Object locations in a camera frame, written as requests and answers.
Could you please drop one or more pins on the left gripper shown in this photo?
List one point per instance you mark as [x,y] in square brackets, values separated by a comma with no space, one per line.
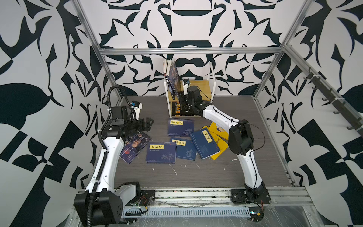
[141,127]

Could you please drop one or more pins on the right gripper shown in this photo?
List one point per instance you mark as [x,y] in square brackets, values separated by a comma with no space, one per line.
[182,96]

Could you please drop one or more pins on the purple book with old man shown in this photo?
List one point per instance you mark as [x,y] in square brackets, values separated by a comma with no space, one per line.
[174,79]

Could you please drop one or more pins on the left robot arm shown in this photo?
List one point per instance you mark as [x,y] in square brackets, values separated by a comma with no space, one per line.
[112,139]

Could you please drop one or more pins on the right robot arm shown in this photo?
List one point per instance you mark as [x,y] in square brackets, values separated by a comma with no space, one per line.
[240,138]

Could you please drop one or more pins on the wooden white bookshelf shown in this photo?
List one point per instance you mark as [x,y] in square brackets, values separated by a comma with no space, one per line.
[207,86]

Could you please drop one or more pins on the black book lying in shelf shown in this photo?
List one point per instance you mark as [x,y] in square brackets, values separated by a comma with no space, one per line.
[181,110]

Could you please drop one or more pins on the black book leaning upright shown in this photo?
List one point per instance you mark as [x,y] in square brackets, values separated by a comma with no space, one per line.
[166,69]

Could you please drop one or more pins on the yellow book under blue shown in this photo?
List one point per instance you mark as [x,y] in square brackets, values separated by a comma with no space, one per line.
[221,143]

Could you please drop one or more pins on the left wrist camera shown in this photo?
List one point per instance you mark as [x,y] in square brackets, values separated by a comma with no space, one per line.
[136,106]

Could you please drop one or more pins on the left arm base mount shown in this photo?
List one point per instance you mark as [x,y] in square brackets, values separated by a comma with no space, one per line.
[144,198]

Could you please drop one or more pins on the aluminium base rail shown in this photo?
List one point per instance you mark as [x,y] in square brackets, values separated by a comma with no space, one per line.
[189,198]

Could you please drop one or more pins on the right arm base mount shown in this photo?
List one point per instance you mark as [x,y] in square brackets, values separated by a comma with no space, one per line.
[245,196]

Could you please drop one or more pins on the wall hook rail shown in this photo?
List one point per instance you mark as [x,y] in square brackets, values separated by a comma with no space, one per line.
[330,96]

